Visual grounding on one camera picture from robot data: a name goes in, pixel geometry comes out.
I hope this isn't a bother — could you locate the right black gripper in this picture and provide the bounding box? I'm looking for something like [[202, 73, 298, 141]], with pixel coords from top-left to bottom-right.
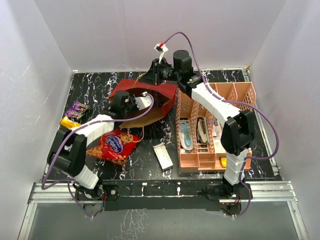
[[139, 58, 182, 87]]

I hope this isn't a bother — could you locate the red brown paper bag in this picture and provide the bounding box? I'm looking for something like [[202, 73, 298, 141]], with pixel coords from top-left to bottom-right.
[[109, 73, 177, 129]]

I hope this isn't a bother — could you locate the red cookie snack bag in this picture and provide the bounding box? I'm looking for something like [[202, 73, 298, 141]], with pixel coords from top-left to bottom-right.
[[86, 129, 141, 166]]

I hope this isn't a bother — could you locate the purple candy bar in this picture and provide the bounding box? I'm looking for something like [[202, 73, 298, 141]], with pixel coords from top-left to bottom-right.
[[71, 100, 91, 113]]

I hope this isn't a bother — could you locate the yellow candy bar wrapper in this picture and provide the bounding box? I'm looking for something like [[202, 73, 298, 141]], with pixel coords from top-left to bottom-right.
[[59, 116, 81, 129]]

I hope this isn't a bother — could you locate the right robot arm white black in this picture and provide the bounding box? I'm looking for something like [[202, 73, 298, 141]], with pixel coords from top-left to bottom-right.
[[139, 50, 255, 199]]

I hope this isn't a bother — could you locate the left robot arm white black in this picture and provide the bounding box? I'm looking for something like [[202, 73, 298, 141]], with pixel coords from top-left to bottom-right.
[[41, 90, 153, 200]]

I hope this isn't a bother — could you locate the pink plastic desk organizer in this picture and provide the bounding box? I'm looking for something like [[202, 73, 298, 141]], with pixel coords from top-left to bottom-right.
[[175, 82, 256, 173]]

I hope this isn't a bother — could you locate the beige stapler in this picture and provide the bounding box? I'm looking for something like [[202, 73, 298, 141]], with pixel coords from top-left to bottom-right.
[[196, 117, 209, 144]]

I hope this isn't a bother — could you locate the white rectangular box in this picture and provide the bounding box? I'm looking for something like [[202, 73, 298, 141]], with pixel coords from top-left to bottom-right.
[[153, 143, 173, 171]]

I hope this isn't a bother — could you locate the white packet in organizer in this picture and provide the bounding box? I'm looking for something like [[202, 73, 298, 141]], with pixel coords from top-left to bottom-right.
[[213, 118, 225, 153]]

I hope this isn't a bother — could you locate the yellow tape measure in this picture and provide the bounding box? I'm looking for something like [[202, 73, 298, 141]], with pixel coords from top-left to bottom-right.
[[219, 156, 227, 168]]

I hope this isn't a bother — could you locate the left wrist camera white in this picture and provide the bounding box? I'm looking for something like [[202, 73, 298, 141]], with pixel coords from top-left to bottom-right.
[[134, 91, 153, 111]]

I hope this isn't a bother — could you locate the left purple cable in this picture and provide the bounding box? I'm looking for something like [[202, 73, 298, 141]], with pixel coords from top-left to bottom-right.
[[40, 93, 155, 218]]

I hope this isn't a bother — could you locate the purple cable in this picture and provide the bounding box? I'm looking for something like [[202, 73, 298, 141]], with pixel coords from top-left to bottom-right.
[[40, 93, 155, 218], [164, 31, 280, 218]]

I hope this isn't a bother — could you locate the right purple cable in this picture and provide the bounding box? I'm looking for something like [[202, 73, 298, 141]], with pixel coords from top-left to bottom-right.
[[164, 31, 280, 218]]

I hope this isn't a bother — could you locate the aluminium rail frame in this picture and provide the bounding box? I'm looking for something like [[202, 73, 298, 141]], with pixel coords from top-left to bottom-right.
[[17, 67, 311, 240]]

